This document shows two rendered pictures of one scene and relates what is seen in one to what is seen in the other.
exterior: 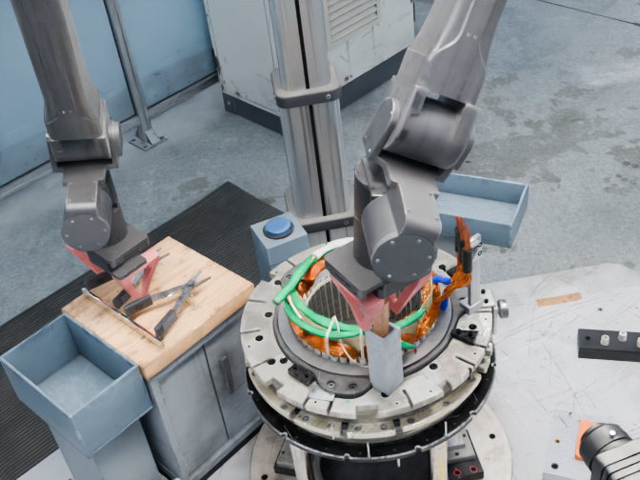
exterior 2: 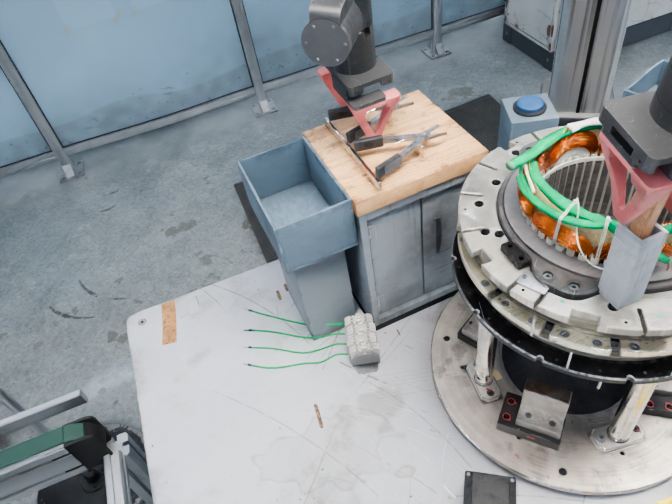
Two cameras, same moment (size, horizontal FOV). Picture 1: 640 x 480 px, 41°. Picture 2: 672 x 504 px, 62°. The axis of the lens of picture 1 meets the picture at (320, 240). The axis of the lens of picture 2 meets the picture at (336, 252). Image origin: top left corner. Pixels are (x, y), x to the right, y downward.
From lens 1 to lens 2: 0.42 m
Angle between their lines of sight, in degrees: 21
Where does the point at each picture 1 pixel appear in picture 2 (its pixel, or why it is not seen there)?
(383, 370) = (623, 278)
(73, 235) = (313, 44)
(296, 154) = (569, 39)
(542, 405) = not seen: outside the picture
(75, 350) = (308, 175)
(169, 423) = (370, 263)
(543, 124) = not seen: outside the picture
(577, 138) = not seen: outside the picture
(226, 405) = (429, 262)
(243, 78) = (524, 12)
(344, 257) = (633, 110)
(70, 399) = (290, 216)
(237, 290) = (470, 152)
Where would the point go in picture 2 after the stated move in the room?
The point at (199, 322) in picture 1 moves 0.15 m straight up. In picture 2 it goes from (422, 174) to (419, 70)
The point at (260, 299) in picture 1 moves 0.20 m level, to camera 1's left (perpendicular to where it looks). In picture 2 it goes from (491, 165) to (338, 150)
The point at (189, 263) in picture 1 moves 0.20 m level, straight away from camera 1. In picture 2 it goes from (430, 117) to (432, 50)
